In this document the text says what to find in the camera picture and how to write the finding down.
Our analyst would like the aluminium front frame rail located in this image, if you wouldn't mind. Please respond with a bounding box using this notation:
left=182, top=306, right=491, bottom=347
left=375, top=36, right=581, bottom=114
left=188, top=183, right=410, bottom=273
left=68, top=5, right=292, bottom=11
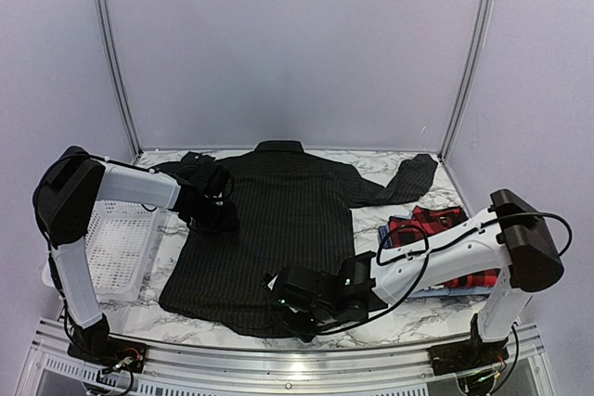
left=13, top=316, right=558, bottom=396

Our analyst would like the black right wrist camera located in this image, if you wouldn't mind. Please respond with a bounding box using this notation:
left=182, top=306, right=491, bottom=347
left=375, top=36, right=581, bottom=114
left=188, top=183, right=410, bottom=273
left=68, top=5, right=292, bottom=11
left=263, top=266, right=322, bottom=313

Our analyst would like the blue checked folded shirt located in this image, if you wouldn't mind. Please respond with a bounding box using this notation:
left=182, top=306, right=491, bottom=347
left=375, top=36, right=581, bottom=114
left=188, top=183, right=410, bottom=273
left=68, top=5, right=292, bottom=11
left=377, top=224, right=393, bottom=249

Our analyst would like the red black plaid shirt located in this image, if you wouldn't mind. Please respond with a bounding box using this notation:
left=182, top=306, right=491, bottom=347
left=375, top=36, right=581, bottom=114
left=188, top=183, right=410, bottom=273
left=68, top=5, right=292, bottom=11
left=386, top=206, right=499, bottom=288

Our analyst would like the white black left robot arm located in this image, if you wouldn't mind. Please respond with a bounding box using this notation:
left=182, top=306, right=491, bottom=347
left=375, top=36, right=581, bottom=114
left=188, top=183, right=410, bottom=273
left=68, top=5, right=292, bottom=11
left=32, top=146, right=239, bottom=368

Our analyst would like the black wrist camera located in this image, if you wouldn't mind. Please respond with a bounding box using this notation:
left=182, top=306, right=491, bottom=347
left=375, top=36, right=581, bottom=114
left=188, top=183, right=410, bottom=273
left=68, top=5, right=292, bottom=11
left=187, top=155, right=235, bottom=201
left=263, top=266, right=322, bottom=313

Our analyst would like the right aluminium corner post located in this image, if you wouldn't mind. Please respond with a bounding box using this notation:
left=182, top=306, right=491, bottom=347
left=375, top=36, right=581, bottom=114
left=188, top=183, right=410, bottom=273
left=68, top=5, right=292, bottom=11
left=438, top=0, right=494, bottom=163

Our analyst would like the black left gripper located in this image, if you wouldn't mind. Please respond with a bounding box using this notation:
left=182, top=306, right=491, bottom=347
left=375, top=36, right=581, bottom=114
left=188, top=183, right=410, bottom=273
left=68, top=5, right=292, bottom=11
left=187, top=198, right=239, bottom=236

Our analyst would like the aluminium corner post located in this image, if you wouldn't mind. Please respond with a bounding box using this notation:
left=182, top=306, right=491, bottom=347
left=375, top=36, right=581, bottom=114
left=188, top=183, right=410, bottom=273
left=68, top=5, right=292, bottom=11
left=95, top=0, right=143, bottom=160
left=438, top=0, right=494, bottom=163

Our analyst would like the light blue folded shirt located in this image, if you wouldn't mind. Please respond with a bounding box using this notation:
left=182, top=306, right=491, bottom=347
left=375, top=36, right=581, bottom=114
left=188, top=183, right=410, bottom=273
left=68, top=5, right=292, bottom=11
left=409, top=287, right=493, bottom=299

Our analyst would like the left aluminium corner post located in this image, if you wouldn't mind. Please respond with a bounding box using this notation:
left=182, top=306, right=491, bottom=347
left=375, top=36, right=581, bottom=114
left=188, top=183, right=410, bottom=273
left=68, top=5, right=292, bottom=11
left=95, top=0, right=143, bottom=160

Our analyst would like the black pinstriped long sleeve shirt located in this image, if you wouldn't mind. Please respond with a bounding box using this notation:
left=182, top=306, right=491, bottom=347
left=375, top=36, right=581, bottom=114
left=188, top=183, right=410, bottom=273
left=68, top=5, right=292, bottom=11
left=159, top=140, right=437, bottom=338

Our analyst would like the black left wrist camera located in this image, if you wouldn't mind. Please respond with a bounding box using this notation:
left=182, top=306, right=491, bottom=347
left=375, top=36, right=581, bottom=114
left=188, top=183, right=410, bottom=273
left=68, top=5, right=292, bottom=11
left=187, top=155, right=235, bottom=201

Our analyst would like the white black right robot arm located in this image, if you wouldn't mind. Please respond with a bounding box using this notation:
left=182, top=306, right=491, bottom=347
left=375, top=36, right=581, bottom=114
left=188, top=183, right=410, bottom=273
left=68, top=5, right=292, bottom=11
left=271, top=189, right=564, bottom=366

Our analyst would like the white plastic laundry basket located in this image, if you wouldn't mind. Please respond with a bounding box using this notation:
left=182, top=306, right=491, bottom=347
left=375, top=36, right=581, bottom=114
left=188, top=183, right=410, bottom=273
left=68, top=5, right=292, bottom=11
left=41, top=198, right=161, bottom=304

